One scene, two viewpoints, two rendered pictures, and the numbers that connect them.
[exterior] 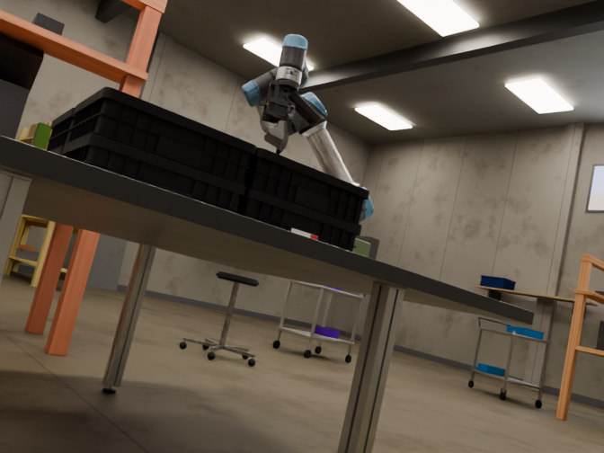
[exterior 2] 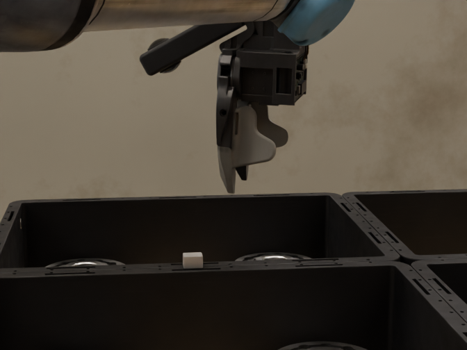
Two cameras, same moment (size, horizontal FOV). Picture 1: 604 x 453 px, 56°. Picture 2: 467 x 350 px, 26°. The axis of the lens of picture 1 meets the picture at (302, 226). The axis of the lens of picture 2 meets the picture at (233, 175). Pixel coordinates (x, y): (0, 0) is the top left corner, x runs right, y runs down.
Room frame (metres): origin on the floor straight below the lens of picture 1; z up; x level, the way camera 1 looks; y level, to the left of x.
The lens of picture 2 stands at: (2.57, 0.60, 1.20)
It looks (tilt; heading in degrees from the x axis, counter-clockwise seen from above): 12 degrees down; 207
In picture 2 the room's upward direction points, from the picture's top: straight up
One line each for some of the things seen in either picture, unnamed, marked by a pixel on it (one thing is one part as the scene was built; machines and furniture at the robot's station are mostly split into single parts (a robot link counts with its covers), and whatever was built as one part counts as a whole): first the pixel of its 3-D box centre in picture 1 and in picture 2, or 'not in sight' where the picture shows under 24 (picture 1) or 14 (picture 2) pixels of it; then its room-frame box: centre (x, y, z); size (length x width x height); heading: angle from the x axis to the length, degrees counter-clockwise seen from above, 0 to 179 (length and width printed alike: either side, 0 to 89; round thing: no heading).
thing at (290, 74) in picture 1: (288, 78); not in sight; (1.63, 0.14, 1.20); 0.08 x 0.08 x 0.05
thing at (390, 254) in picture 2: (289, 177); (185, 237); (1.66, 0.07, 0.92); 0.40 x 0.30 x 0.02; 124
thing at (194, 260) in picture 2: not in sight; (192, 260); (1.78, 0.15, 0.94); 0.02 x 0.01 x 0.01; 124
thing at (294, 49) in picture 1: (293, 56); not in sight; (1.64, 0.14, 1.28); 0.09 x 0.08 x 0.11; 173
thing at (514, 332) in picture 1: (507, 359); not in sight; (7.03, -2.83, 0.45); 0.95 x 0.57 x 0.90; 4
